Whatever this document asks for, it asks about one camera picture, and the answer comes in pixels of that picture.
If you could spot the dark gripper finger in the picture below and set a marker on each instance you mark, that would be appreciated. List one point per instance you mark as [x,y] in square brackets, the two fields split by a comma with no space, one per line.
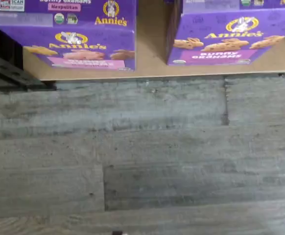
[117,233]

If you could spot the purple Annie's box pink patch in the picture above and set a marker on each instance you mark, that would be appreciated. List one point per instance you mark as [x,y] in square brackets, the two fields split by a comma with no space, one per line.
[83,36]

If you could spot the wooden shelf board under Annie's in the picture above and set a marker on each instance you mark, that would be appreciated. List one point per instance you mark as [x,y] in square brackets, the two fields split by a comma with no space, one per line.
[152,49]

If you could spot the purple Annie's box violet patch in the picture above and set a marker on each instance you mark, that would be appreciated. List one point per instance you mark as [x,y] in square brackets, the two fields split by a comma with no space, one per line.
[218,29]

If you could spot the black metal rack with Annie's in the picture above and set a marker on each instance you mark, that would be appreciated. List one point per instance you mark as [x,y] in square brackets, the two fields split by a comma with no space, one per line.
[10,73]

